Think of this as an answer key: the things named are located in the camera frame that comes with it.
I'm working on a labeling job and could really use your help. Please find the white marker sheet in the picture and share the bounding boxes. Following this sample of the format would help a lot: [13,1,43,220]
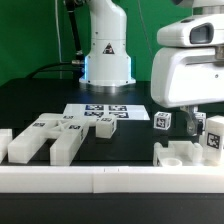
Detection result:
[63,104,150,120]

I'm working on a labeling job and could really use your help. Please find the white front rail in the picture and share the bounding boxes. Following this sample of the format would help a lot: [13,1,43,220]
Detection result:
[0,166,224,193]

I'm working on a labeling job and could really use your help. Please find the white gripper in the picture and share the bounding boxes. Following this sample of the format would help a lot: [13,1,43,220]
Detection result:
[151,47,224,136]

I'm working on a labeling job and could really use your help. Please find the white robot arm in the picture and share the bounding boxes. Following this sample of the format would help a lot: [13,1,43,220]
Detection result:
[65,0,224,135]

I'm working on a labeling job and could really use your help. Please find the black cable on table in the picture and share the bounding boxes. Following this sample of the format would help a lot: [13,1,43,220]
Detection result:
[25,60,84,80]

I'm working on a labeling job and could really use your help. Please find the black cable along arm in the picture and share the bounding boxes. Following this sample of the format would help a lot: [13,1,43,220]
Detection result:
[63,0,84,61]

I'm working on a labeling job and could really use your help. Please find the white block left edge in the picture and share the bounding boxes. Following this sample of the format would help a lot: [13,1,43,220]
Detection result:
[0,129,12,163]

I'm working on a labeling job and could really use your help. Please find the white chair seat part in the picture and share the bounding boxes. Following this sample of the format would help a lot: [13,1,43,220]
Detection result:
[153,141,203,167]

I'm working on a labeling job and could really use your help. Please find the white tagged cube far right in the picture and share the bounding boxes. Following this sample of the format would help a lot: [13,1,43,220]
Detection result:
[195,112,206,135]

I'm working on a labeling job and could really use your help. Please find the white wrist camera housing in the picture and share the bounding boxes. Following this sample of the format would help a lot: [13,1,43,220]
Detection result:
[157,14,224,48]

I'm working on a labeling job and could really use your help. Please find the white chair back frame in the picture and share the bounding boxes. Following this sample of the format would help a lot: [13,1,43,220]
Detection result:
[8,114,89,166]

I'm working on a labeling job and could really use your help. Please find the white thin cable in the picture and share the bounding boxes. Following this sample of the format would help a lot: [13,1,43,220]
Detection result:
[54,0,64,80]

